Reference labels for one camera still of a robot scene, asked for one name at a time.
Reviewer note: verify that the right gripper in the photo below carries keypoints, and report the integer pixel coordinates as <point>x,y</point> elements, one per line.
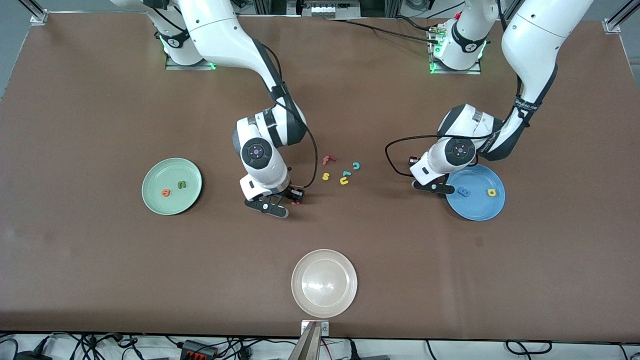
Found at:
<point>291,193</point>

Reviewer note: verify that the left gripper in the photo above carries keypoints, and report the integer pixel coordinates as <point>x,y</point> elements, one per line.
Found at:
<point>414,161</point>

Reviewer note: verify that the blue letter m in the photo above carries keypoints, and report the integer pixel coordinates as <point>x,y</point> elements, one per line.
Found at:
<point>464,192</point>

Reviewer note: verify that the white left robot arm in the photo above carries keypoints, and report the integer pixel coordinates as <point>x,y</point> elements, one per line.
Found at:
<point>535,40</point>

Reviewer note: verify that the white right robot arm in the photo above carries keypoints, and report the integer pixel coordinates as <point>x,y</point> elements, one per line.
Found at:
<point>220,35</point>

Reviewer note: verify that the blue plate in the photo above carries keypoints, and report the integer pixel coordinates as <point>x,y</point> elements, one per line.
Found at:
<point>475,207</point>

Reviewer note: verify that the red letter f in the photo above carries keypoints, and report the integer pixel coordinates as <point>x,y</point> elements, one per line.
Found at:
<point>326,160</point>

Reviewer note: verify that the green plate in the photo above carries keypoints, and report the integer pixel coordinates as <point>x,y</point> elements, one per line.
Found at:
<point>171,205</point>

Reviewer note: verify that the white plate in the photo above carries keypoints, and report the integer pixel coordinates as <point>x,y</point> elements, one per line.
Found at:
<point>324,283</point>

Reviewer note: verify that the black power strip red switches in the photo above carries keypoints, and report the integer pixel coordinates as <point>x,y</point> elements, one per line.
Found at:
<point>197,349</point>

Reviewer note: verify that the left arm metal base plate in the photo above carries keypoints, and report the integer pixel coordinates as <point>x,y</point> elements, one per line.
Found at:
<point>450,71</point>

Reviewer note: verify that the silver post mounting plate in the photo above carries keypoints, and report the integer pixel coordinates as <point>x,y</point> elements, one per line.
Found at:
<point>325,328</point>

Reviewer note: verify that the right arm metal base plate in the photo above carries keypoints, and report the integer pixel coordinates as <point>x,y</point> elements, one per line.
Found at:
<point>175,67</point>

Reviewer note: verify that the metal camera post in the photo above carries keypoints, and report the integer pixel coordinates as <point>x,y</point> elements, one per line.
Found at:
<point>306,347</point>

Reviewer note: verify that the metal frame with white connector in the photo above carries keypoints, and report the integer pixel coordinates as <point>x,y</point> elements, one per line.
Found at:
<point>322,10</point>

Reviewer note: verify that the aluminium corner bracket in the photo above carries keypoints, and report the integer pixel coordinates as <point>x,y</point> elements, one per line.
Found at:
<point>38,17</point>
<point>612,26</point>

